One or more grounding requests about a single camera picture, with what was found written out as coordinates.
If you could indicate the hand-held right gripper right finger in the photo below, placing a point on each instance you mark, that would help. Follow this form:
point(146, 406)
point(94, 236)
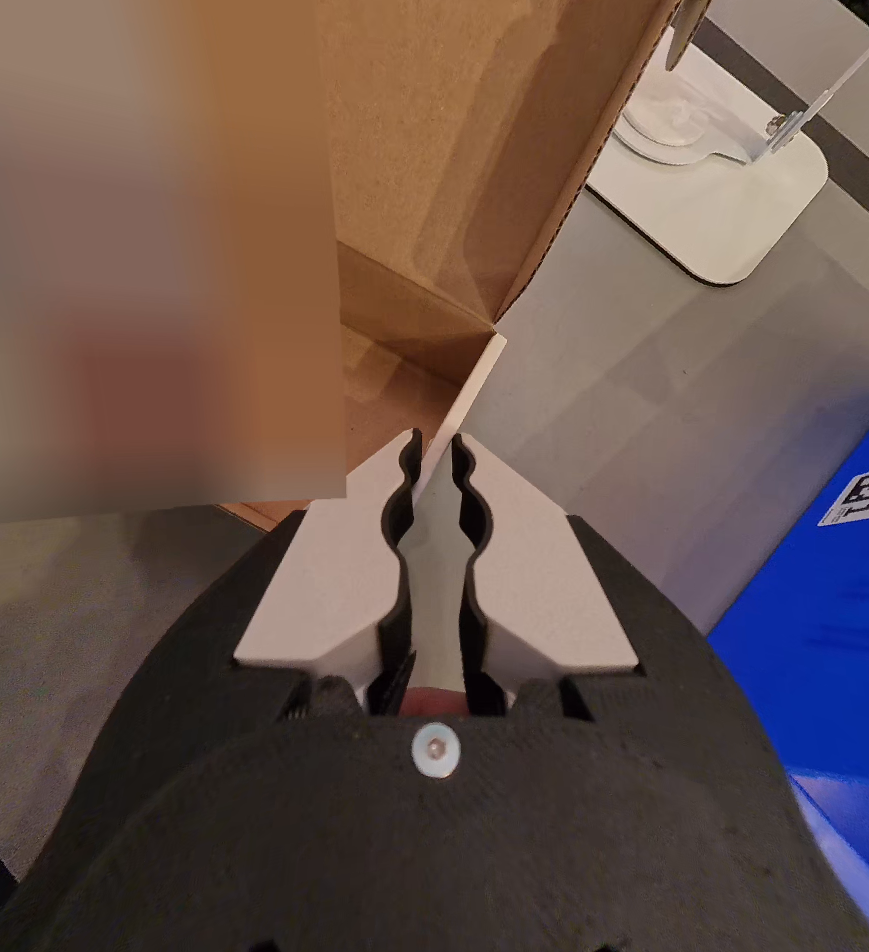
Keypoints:
point(546, 595)

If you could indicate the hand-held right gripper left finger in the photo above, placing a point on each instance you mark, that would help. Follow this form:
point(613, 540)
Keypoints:
point(315, 595)

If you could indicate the white cardboard box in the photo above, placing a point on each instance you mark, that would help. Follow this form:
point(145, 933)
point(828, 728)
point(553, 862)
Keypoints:
point(464, 149)

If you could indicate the person's right hand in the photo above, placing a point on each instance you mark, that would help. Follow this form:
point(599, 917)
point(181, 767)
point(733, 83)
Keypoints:
point(434, 703)

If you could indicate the blue plastic bin with tag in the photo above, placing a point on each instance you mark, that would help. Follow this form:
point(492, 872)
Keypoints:
point(836, 632)

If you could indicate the clear acrylic strut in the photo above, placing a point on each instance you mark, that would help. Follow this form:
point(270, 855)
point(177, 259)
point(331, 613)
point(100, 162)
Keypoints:
point(843, 74)

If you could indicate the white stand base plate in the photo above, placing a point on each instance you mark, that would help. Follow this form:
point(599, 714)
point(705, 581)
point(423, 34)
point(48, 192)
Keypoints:
point(717, 216)

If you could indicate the clear acrylic bracket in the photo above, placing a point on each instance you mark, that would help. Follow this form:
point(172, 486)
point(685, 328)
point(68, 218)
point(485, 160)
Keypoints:
point(672, 119)

